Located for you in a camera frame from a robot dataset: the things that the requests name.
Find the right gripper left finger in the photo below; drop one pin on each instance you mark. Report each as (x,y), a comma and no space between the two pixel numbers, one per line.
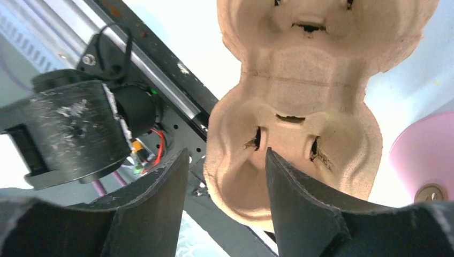
(140,219)

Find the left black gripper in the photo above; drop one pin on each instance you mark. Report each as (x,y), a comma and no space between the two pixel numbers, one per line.
(74,127)

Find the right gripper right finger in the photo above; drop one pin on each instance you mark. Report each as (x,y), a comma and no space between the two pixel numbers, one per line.
(311,218)

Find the single brown cup carrier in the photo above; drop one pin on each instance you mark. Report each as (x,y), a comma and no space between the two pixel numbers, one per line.
(305,66)

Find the pink straw holder cup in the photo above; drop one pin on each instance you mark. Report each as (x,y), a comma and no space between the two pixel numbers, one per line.
(422,158)

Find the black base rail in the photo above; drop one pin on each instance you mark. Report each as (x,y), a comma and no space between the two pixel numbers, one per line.
(205,230)

